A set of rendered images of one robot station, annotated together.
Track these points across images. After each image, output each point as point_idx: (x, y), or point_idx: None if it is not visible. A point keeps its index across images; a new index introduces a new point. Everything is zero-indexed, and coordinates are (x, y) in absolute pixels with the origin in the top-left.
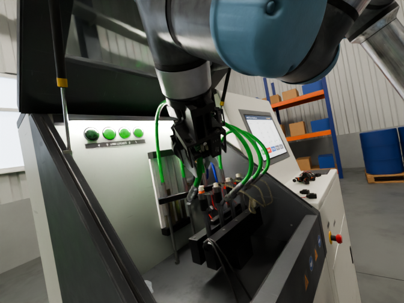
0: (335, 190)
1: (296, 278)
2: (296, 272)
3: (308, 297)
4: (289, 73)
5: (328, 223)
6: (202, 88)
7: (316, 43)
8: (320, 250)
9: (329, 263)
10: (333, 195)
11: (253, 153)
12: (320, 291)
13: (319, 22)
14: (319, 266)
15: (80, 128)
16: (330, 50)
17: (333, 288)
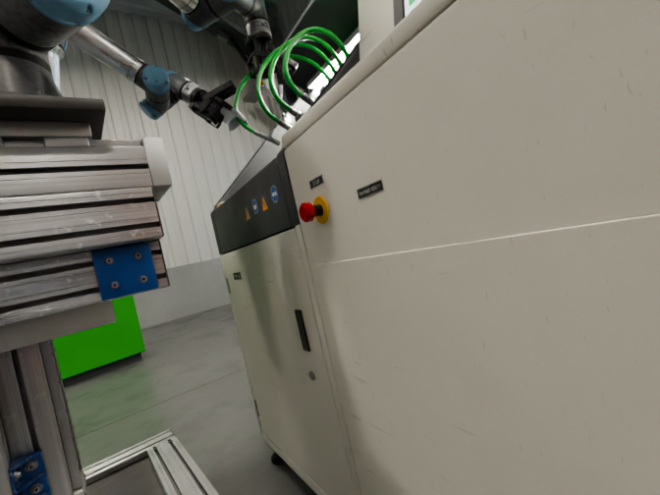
0: (490, 30)
1: (238, 202)
2: (238, 198)
3: (250, 229)
4: (158, 102)
5: (317, 179)
6: (188, 102)
7: (147, 96)
8: (275, 207)
9: (305, 245)
10: (409, 83)
11: (382, 25)
12: (270, 245)
13: (143, 107)
14: (271, 222)
15: (318, 87)
16: (145, 90)
17: (315, 290)
